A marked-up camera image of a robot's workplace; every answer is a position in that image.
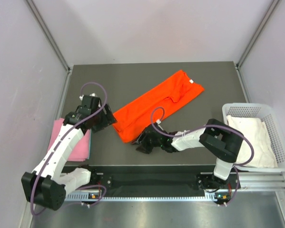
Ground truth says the orange t-shirt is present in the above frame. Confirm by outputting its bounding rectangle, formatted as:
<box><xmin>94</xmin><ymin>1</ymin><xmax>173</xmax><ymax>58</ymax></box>
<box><xmin>113</xmin><ymin>70</ymin><xmax>205</xmax><ymax>143</ymax></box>

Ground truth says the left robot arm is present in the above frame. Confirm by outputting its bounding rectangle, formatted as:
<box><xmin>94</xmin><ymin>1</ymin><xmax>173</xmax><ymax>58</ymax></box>
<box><xmin>21</xmin><ymin>95</ymin><xmax>116</xmax><ymax>210</ymax></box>

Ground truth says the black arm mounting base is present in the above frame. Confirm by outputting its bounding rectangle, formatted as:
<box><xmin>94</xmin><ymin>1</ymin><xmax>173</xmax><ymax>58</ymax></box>
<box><xmin>61</xmin><ymin>164</ymin><xmax>240</xmax><ymax>191</ymax></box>

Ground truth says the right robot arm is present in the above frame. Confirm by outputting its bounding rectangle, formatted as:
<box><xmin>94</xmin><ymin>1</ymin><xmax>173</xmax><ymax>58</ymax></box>
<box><xmin>131</xmin><ymin>119</ymin><xmax>244</xmax><ymax>188</ymax></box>

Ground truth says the folded light blue t-shirt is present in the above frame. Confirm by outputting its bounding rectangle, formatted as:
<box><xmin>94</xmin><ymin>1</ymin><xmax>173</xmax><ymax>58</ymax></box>
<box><xmin>87</xmin><ymin>131</ymin><xmax>92</xmax><ymax>159</ymax></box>

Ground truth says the folded pink t-shirt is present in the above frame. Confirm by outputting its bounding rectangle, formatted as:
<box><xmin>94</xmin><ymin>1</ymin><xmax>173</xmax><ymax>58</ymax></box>
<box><xmin>48</xmin><ymin>118</ymin><xmax>91</xmax><ymax>162</ymax></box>

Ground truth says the white t-shirt in basket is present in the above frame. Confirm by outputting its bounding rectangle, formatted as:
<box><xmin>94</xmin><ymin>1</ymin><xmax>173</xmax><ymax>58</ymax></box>
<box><xmin>226</xmin><ymin>115</ymin><xmax>278</xmax><ymax>168</ymax></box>

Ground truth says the white plastic basket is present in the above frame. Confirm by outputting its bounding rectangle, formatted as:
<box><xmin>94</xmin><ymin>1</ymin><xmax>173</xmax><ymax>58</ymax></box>
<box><xmin>222</xmin><ymin>103</ymin><xmax>285</xmax><ymax>173</ymax></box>

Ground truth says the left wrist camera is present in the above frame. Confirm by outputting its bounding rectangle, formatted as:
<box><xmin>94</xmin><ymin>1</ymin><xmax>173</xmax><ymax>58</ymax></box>
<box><xmin>79</xmin><ymin>93</ymin><xmax>97</xmax><ymax>101</ymax></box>

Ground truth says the slotted cable duct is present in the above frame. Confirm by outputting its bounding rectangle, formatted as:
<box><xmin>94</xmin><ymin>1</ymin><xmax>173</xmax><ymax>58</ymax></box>
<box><xmin>65</xmin><ymin>190</ymin><xmax>228</xmax><ymax>202</ymax></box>

